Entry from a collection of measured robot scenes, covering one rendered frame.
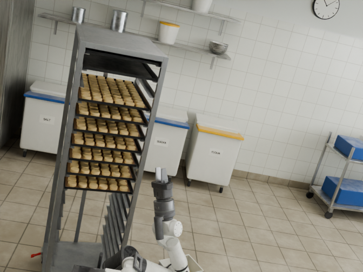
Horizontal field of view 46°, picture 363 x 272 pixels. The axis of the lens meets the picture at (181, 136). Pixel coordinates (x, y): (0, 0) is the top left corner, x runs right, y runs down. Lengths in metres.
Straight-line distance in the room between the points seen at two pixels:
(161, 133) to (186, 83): 0.84
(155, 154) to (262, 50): 1.83
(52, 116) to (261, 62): 2.57
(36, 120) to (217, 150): 2.05
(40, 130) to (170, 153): 1.46
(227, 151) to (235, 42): 1.34
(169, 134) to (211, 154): 0.54
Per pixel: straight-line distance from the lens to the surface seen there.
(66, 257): 3.41
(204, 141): 4.90
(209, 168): 5.03
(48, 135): 4.97
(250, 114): 5.59
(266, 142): 5.77
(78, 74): 2.35
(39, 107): 4.88
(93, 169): 2.64
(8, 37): 4.55
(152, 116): 2.46
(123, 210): 2.85
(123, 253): 1.82
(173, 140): 4.86
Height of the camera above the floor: 2.19
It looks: 19 degrees down
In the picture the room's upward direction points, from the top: 14 degrees clockwise
